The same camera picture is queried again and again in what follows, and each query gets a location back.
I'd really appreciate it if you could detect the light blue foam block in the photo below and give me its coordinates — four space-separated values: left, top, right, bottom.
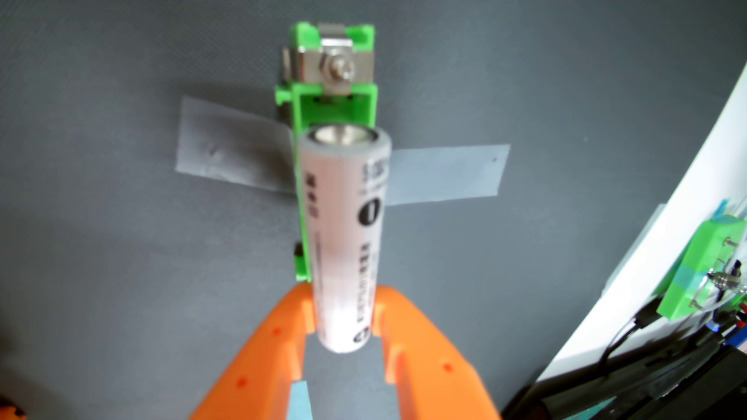
288 380 314 420

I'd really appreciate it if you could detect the green battery holder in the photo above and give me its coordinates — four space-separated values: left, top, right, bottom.
274 22 379 284

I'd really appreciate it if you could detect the dark grey fabric mat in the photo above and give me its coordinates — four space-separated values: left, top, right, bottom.
0 0 747 420

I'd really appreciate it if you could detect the white cylindrical battery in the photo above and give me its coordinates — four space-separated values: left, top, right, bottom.
296 124 393 355

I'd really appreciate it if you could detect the black cable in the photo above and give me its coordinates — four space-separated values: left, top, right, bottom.
601 300 666 365

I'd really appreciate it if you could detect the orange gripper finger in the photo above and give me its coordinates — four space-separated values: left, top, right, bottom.
373 286 502 420
189 286 317 420

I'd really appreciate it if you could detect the green switch box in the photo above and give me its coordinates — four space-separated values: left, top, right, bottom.
656 215 747 322

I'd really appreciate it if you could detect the black Dell laptop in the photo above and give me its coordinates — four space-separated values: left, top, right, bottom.
508 327 747 420

